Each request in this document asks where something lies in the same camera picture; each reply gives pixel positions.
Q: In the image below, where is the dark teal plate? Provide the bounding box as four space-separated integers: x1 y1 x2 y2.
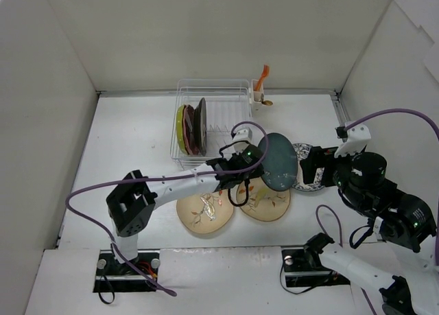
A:
261 132 298 191

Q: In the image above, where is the beige bird plate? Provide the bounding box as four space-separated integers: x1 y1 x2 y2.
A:
176 191 234 235
240 178 291 222

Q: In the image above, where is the pink polka dot plate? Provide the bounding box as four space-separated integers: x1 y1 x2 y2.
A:
182 105 195 155

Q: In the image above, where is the green polka dot plate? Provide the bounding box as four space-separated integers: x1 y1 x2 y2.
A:
175 104 188 155

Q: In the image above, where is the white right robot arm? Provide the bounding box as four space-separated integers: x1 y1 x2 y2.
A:
300 147 438 314

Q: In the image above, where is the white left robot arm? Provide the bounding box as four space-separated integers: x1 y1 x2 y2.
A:
106 144 265 274

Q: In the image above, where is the black white patterned plate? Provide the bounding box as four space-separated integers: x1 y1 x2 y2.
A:
292 143 324 192

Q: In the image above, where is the white cutlery holder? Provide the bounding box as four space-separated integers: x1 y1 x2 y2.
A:
250 79 265 111

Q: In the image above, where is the orange plastic fork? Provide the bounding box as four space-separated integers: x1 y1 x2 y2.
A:
254 65 270 91

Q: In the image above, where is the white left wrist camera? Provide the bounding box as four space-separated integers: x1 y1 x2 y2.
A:
232 128 252 153

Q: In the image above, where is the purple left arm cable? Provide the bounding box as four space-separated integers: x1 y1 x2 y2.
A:
64 121 270 297

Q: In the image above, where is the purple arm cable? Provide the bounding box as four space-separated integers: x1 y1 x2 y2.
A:
315 108 439 315
64 121 270 297

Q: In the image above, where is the white wire dish rack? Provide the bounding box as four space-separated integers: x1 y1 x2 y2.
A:
170 78 252 170

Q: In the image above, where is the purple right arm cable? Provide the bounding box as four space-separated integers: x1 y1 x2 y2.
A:
315 108 439 315

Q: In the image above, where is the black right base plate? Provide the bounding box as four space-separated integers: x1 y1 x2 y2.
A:
281 248 351 293

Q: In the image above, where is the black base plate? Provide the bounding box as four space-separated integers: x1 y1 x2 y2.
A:
93 250 160 293
281 248 351 293

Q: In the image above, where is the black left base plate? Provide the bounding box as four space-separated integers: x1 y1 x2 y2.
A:
93 250 160 293

